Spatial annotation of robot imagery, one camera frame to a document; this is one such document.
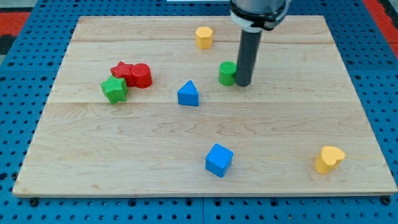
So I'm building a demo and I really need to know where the green cylinder block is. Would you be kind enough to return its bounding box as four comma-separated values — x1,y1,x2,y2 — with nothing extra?
218,61,236,86

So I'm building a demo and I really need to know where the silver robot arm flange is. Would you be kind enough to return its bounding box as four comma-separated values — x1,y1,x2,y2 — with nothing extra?
229,0,292,33

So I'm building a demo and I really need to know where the blue triangle block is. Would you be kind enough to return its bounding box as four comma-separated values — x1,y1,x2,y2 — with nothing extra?
177,80,199,106

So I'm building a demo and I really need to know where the blue cube block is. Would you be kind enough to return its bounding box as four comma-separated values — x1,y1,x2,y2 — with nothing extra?
205,144,234,178

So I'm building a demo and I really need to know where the red cylinder block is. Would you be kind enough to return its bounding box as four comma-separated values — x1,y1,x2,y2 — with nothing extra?
131,63,152,88

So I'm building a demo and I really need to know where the yellow hexagon block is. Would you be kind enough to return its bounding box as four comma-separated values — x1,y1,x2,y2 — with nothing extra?
195,26,213,49

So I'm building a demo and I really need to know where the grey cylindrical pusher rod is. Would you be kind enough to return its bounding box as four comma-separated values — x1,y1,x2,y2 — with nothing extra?
235,30,261,86

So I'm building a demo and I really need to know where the green star block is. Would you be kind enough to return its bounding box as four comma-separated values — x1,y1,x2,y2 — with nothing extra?
100,75,128,105

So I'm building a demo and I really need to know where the red star block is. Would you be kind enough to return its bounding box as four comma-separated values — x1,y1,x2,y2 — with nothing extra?
110,61,135,87

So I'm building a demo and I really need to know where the light wooden board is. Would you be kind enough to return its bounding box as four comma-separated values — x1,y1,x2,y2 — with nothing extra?
13,16,397,198

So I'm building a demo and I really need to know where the yellow heart block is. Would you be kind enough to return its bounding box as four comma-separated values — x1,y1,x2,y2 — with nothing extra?
314,146,346,175

